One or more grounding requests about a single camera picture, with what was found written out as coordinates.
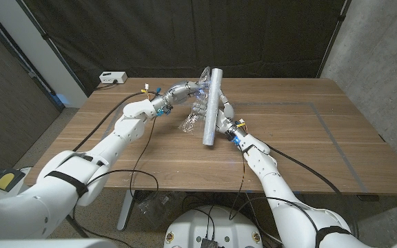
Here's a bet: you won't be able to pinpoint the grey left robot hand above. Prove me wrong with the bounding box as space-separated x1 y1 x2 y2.
150 79 212 116

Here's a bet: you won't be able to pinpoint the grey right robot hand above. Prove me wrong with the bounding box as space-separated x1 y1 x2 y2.
191 88 247 143

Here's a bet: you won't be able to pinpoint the plastic wrap roll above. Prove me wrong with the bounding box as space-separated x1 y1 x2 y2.
202 68 224 147

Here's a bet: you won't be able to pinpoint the clear plastic wrap sheet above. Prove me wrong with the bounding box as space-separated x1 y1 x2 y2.
179 65 216 134

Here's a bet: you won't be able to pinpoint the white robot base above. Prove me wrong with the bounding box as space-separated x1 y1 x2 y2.
163 205 264 248

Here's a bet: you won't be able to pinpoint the grey tape outline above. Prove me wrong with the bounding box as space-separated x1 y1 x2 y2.
81 101 370 194

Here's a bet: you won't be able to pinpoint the black backdrop curtain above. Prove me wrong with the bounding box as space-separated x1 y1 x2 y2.
15 0 353 97

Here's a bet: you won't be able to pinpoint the white power strip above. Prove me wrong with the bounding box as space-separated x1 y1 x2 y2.
99 71 128 85

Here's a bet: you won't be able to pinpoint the crumpled clear plastic bag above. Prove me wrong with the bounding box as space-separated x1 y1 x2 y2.
134 191 182 228

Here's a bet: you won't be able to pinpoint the black finned electronics box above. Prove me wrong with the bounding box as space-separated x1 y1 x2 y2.
200 236 220 248

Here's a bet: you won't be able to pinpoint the white table leg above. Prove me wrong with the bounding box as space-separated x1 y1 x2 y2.
116 189 136 231

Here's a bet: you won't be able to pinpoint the black backdrop stand pole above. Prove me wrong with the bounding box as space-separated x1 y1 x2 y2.
14 0 90 96
316 0 353 79

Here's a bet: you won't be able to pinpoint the black table foot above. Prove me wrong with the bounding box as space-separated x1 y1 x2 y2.
356 194 380 203

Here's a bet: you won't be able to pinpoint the yellow and black pads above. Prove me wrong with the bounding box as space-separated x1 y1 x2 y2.
0 167 26 193

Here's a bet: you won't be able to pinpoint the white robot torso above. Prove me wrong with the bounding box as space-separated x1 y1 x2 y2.
0 236 397 248

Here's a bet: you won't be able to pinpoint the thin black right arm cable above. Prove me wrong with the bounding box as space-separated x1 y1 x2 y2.
228 149 320 238

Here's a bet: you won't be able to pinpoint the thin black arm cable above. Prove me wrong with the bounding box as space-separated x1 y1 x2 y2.
228 149 320 238
70 115 161 248

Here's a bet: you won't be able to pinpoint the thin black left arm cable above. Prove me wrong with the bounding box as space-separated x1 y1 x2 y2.
70 115 161 248

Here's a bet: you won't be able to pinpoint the black power cord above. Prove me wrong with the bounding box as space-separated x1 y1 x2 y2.
95 81 119 91

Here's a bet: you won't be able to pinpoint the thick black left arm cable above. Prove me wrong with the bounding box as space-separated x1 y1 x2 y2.
72 90 158 152

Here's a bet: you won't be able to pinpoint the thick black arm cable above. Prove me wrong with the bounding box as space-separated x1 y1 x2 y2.
266 144 360 238
72 90 158 152

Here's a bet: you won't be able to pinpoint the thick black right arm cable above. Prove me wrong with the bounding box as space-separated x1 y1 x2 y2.
266 144 360 238

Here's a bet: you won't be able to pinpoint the thin black base cable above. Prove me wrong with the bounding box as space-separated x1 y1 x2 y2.
181 194 220 239

